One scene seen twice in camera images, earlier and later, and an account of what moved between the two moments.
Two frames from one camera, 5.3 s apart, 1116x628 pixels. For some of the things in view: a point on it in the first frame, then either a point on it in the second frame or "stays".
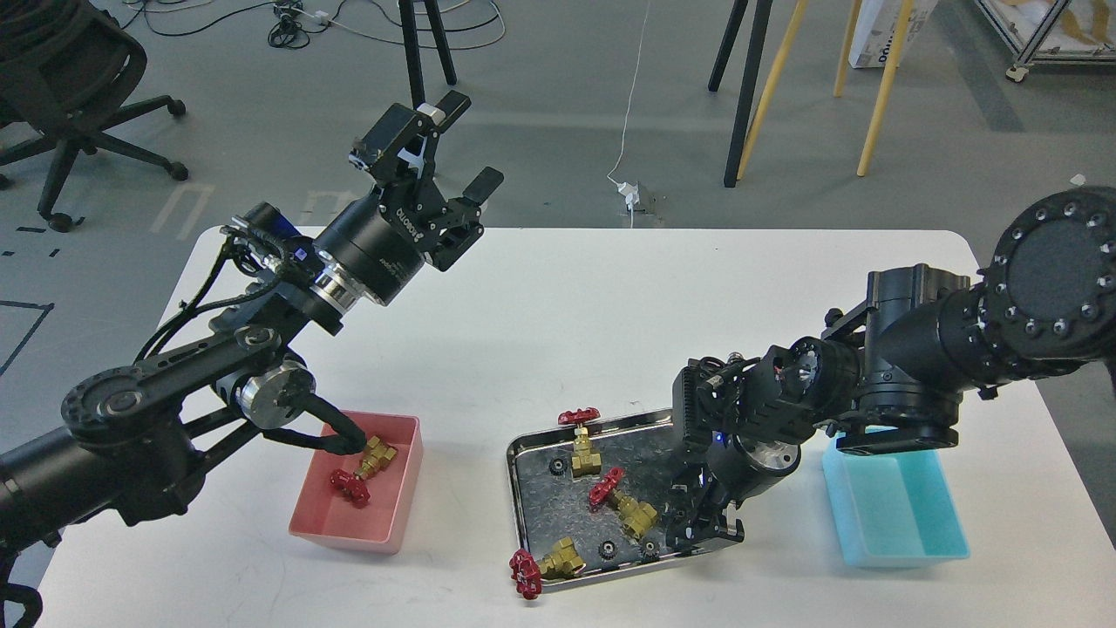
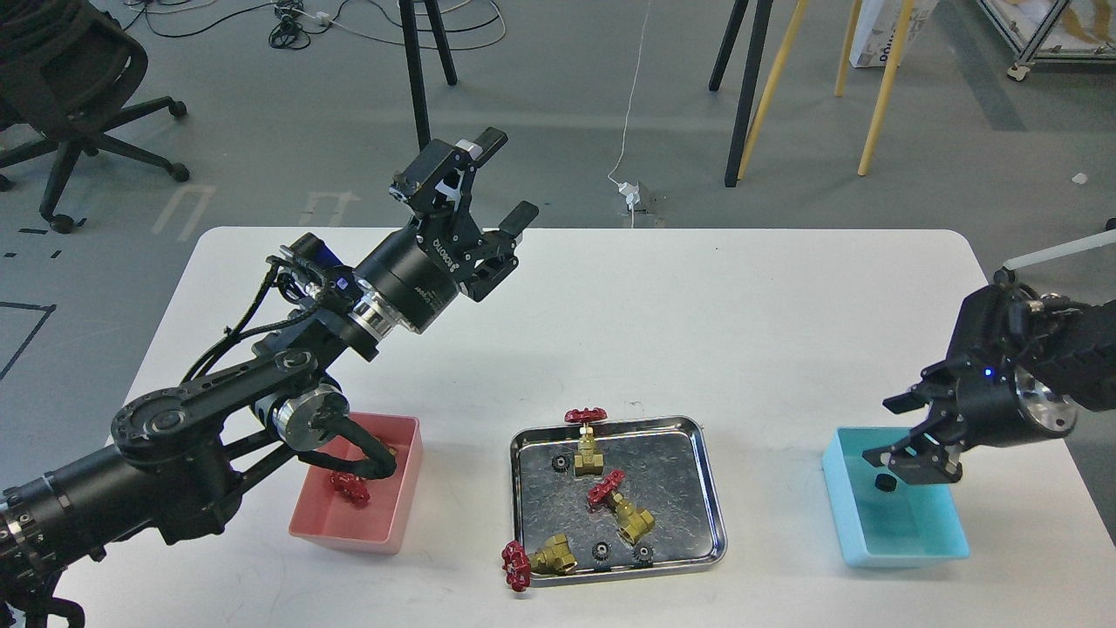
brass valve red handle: (349, 484) stays
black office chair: (66, 68) stays
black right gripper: (695, 517) → (985, 402)
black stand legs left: (408, 19) stays
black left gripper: (377, 246) → (418, 272)
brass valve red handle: (636, 516) stays
